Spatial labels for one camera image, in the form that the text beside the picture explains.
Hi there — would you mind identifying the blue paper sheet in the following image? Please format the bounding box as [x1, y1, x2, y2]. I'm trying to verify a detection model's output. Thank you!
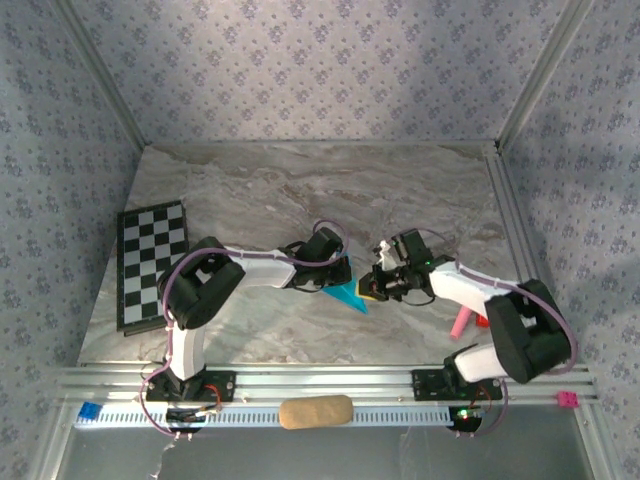
[322, 252, 370, 315]

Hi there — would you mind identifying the grey metal sheet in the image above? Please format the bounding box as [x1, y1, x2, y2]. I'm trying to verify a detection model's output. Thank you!
[54, 424, 599, 480]

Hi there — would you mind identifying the pink marker pen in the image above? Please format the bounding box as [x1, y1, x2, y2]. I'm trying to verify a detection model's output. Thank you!
[449, 307, 472, 340]

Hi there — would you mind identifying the tan oval sponge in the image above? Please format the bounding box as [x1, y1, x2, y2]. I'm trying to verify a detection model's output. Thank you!
[278, 394, 354, 430]

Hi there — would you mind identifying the circuit board with green light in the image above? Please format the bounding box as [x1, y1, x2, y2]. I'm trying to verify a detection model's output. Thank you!
[447, 405, 485, 434]

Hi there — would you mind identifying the black and white chessboard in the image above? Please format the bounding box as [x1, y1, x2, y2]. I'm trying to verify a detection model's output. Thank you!
[115, 199, 192, 337]

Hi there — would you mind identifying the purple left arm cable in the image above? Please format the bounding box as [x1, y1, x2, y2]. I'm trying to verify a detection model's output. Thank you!
[139, 219, 350, 442]

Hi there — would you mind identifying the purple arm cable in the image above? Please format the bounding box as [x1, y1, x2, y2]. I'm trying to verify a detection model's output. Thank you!
[139, 219, 350, 442]
[394, 227, 580, 441]

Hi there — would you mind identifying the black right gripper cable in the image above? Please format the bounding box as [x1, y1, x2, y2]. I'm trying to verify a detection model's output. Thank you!
[397, 289, 437, 308]

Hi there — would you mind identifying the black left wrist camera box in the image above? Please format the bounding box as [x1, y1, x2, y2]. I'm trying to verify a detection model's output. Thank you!
[299, 227, 346, 266]

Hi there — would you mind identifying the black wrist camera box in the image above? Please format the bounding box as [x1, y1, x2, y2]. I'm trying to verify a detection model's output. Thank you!
[390, 228, 434, 266]
[299, 227, 346, 266]

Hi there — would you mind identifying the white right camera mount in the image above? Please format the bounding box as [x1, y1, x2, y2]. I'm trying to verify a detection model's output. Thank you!
[373, 240, 401, 271]

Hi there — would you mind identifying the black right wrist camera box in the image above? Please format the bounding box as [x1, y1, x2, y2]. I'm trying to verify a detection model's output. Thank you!
[390, 228, 434, 266]

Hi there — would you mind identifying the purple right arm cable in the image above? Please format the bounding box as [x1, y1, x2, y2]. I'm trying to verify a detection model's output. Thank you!
[394, 227, 580, 441]

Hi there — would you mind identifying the long aluminium mounting rail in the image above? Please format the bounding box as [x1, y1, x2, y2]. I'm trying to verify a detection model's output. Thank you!
[49, 363, 601, 407]

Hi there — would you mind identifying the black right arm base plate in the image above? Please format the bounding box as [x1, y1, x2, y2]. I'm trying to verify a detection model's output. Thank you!
[410, 368, 504, 402]

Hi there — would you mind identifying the aluminium side rail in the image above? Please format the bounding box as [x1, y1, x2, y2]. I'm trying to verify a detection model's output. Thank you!
[482, 144, 571, 366]

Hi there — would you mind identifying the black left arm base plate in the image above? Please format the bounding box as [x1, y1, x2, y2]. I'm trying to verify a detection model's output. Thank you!
[144, 369, 237, 404]

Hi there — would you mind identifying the thin red wire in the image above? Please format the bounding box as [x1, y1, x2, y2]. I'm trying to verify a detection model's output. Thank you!
[469, 385, 494, 416]
[202, 383, 225, 415]

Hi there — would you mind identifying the white slotted cable duct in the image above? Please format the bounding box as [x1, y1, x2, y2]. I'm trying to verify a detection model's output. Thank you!
[74, 403, 454, 430]

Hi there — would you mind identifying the circuit board with coloured wires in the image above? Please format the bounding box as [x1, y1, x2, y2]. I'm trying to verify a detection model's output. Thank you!
[165, 407, 221, 434]

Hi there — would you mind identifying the aluminium corner post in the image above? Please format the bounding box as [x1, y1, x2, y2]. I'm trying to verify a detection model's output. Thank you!
[494, 0, 596, 151]
[49, 0, 151, 149]

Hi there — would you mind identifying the aluminium frame leg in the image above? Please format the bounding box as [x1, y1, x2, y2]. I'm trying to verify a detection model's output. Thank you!
[574, 403, 619, 480]
[27, 404, 76, 480]

